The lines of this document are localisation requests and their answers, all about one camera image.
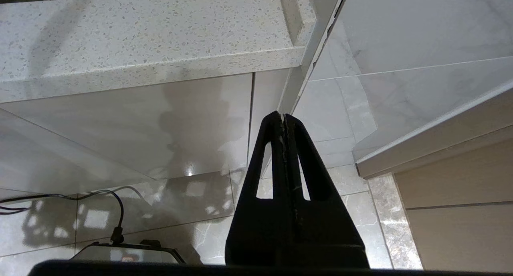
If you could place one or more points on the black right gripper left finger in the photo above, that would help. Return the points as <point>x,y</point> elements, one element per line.
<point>248,224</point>

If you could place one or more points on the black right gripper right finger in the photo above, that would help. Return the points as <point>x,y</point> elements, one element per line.
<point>324,224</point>

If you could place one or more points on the grey device with black rim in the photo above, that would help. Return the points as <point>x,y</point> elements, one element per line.
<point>128,254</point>

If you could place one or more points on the narrow white cabinet panel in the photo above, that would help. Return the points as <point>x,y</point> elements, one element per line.
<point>266,91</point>

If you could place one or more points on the light wood cabinet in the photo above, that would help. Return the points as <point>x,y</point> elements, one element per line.
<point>461,195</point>

